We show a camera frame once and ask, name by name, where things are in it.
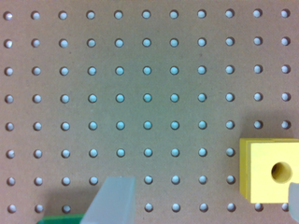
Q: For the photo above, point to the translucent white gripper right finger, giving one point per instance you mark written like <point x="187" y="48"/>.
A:
<point x="294" y="201"/>

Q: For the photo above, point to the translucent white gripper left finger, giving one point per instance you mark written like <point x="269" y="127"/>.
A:
<point x="114" y="203"/>

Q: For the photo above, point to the yellow block with hole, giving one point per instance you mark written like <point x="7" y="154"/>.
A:
<point x="267" y="166"/>

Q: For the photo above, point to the green block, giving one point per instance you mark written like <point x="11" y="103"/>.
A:
<point x="62" y="219"/>

